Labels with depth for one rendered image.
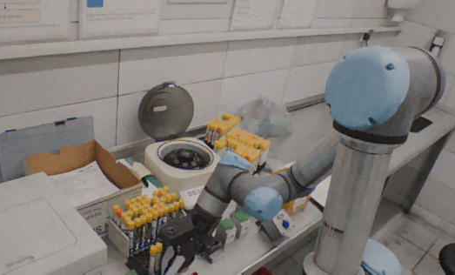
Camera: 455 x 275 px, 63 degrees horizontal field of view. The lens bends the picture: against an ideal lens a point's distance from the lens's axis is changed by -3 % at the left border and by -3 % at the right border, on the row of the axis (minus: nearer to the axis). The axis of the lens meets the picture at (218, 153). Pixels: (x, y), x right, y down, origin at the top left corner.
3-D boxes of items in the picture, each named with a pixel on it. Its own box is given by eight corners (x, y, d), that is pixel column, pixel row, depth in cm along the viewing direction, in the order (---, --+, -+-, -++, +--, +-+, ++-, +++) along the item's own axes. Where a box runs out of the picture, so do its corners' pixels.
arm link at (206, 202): (219, 201, 89) (196, 184, 93) (209, 218, 89) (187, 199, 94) (235, 204, 95) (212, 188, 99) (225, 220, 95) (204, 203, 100)
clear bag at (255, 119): (251, 150, 169) (261, 112, 160) (218, 137, 175) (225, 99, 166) (273, 131, 189) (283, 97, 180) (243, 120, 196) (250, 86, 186)
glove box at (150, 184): (142, 220, 118) (143, 196, 113) (102, 181, 132) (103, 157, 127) (172, 206, 126) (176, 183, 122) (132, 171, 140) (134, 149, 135)
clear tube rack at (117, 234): (126, 258, 104) (128, 239, 100) (108, 238, 109) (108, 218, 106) (184, 231, 117) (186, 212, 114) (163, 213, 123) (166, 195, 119)
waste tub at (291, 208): (284, 219, 131) (292, 196, 126) (257, 198, 139) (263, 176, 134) (307, 207, 139) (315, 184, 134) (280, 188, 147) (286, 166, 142)
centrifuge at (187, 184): (175, 217, 122) (179, 187, 116) (136, 170, 141) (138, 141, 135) (234, 200, 135) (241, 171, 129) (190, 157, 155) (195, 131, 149)
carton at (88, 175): (66, 253, 101) (63, 210, 94) (24, 197, 118) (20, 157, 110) (142, 221, 118) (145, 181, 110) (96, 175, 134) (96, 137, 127)
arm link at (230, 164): (242, 160, 87) (219, 144, 93) (217, 201, 88) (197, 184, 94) (260, 169, 92) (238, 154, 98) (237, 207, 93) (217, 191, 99)
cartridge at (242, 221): (238, 238, 118) (243, 222, 115) (228, 230, 121) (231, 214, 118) (247, 234, 121) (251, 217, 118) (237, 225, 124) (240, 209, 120)
